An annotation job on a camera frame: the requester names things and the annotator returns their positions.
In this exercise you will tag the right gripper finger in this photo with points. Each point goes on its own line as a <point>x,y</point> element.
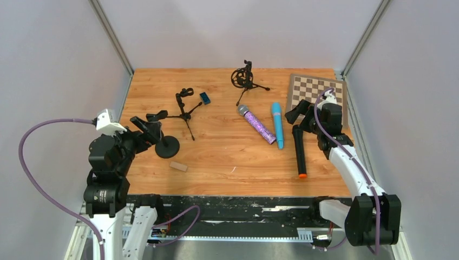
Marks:
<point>292,116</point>
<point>301,109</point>

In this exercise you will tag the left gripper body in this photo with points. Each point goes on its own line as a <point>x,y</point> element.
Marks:
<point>144,130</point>

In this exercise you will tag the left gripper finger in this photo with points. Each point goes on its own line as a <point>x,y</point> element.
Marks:
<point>139,123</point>
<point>152,132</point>

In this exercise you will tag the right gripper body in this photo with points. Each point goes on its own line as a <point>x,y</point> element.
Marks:
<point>306,117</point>

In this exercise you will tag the black microphone orange end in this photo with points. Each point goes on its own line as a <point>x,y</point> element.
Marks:
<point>297,133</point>

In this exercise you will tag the black round-base mic stand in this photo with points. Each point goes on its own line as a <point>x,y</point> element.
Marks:
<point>168,146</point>

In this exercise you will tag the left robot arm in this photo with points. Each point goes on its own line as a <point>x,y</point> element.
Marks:
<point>110,157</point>

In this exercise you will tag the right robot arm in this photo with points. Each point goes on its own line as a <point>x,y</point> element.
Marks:
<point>373,218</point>

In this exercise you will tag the blue microphone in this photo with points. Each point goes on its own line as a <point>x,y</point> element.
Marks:
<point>278,126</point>

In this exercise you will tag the small wooden block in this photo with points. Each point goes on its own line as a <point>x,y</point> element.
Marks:
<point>178,166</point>

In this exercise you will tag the purple glitter microphone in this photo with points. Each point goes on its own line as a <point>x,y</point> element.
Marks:
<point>244,111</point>

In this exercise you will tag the blue toy brick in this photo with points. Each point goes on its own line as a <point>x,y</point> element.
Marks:
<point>205,98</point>

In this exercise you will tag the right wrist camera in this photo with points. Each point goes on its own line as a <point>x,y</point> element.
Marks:
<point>327,99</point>

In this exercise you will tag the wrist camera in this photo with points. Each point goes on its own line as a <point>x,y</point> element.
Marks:
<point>106,124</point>
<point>327,99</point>

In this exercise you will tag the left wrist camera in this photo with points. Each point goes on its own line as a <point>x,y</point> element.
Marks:
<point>106,124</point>

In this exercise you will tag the black tripod shock-mount stand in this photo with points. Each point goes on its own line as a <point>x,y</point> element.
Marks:
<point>243,78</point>

